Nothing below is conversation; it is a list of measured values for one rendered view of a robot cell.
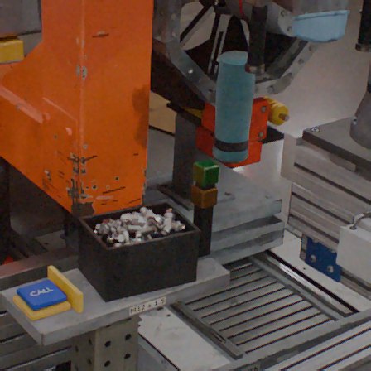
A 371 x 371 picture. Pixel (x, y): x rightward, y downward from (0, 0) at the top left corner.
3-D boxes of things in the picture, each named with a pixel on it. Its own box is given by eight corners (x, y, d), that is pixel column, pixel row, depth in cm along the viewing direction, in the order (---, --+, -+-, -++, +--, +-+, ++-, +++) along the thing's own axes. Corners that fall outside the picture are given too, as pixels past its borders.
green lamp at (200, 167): (207, 175, 199) (209, 157, 198) (219, 183, 197) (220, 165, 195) (191, 180, 197) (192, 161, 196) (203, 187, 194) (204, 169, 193)
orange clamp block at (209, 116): (206, 91, 252) (199, 124, 255) (225, 101, 246) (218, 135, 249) (228, 91, 256) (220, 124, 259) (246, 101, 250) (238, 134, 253)
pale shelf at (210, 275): (182, 248, 213) (183, 236, 211) (230, 284, 201) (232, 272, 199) (-1, 304, 190) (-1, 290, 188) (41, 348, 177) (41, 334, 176)
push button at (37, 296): (49, 288, 189) (49, 278, 188) (67, 305, 184) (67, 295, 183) (16, 298, 185) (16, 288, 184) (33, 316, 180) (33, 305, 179)
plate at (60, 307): (50, 289, 190) (50, 285, 189) (70, 309, 184) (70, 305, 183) (12, 301, 185) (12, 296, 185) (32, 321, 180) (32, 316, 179)
